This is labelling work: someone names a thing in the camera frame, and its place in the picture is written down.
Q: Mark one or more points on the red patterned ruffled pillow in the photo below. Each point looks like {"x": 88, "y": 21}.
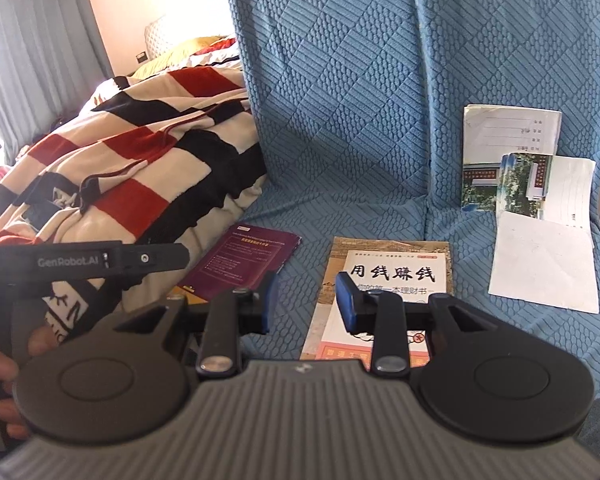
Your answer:
{"x": 220, "y": 47}

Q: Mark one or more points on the white paper sheet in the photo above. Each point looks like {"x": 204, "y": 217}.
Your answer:
{"x": 545, "y": 265}

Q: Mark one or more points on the blue textured sofa seat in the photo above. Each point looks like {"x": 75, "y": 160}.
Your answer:
{"x": 330, "y": 110}
{"x": 505, "y": 35}

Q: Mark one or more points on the yellow pillow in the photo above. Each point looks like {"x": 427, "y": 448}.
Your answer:
{"x": 180, "y": 55}

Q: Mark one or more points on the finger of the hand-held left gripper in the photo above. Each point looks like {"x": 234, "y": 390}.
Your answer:
{"x": 160, "y": 259}

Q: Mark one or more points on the white quilted headboard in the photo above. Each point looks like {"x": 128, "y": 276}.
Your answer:
{"x": 157, "y": 35}

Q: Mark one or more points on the tan illustrated book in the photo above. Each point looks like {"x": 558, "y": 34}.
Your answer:
{"x": 390, "y": 245}

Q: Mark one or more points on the photo cover exercise notebook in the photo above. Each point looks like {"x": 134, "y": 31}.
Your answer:
{"x": 510, "y": 130}
{"x": 570, "y": 185}

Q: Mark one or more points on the purple booklet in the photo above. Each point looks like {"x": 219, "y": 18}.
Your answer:
{"x": 240, "y": 260}

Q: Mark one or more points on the grey curtain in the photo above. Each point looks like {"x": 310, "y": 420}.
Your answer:
{"x": 30, "y": 50}

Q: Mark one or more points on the wall socket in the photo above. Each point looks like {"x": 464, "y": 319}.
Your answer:
{"x": 141, "y": 56}

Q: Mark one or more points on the red black cream checked blanket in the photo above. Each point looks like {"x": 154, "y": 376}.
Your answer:
{"x": 130, "y": 160}

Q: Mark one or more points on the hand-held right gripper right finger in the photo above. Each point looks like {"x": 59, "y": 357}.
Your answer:
{"x": 347, "y": 302}

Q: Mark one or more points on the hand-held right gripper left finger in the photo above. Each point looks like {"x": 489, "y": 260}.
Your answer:
{"x": 272, "y": 302}

